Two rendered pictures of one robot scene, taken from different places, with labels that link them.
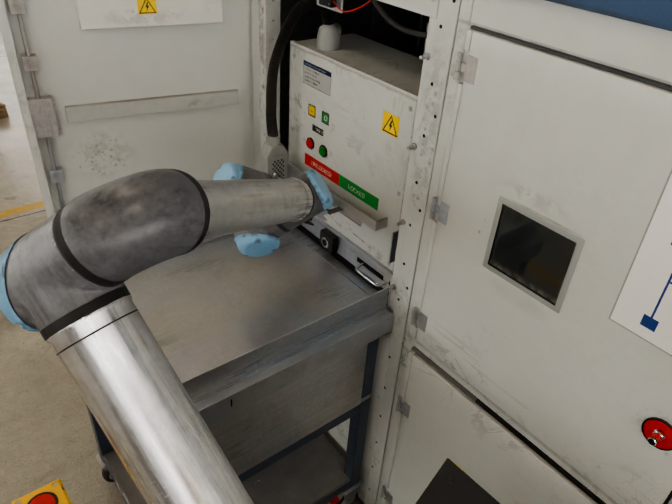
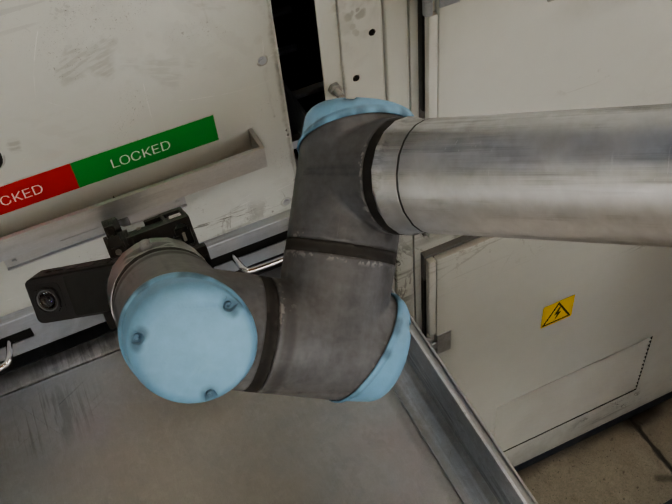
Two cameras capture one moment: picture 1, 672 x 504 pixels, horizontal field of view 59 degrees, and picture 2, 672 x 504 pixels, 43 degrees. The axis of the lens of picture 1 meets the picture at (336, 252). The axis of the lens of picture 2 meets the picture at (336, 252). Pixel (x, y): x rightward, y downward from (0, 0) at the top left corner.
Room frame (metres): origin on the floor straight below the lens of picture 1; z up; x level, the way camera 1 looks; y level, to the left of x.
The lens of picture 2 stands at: (0.93, 0.57, 1.68)
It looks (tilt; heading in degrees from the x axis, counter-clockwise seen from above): 47 degrees down; 291
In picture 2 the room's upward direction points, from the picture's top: 7 degrees counter-clockwise
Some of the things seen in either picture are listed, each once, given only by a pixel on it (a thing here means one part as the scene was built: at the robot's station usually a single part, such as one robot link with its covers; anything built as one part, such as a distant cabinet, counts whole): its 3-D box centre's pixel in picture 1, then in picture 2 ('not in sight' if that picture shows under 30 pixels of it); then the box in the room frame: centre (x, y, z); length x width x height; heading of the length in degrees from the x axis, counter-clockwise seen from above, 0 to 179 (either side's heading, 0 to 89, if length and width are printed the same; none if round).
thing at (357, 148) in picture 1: (339, 158); (56, 130); (1.43, 0.01, 1.15); 0.48 x 0.01 x 0.48; 40
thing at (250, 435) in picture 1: (224, 400); not in sight; (1.18, 0.30, 0.46); 0.64 x 0.58 x 0.66; 131
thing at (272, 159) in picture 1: (274, 170); not in sight; (1.54, 0.20, 1.04); 0.08 x 0.05 x 0.17; 130
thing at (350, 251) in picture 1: (338, 237); (119, 283); (1.44, 0.00, 0.89); 0.54 x 0.05 x 0.06; 40
